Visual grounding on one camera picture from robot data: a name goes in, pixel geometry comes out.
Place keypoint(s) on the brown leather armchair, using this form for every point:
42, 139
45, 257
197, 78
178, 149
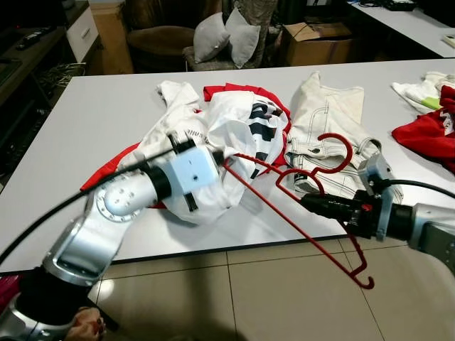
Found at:
156, 46

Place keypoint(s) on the white garment with green patch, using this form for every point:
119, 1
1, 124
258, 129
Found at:
419, 92

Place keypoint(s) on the patterned fabric armchair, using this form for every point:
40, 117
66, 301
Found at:
264, 21

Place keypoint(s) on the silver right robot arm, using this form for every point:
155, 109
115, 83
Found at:
434, 231

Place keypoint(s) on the cream denim garment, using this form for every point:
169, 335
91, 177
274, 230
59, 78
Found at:
327, 106

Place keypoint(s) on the large red garment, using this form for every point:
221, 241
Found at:
106, 174

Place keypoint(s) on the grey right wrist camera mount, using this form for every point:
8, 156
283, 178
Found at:
373, 174

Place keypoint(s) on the white shirt with navy print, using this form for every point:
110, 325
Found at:
231, 128

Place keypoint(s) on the dark side desk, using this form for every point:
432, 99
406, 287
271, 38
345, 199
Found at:
21, 78

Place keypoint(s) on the red garment with white print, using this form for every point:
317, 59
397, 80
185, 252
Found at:
426, 138

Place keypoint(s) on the reddish patterned fabric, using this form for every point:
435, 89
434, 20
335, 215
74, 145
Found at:
87, 323

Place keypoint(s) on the red plastic clothes hanger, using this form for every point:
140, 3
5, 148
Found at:
351, 152

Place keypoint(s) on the black device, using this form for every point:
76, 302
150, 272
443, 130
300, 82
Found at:
398, 5

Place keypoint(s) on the white garment with small lettering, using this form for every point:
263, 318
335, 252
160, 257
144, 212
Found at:
178, 106

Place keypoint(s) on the open cardboard box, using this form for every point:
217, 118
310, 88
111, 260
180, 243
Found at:
320, 50

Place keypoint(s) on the white drawer cabinet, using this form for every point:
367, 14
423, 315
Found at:
84, 32

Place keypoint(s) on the white remote control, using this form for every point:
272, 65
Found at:
449, 40

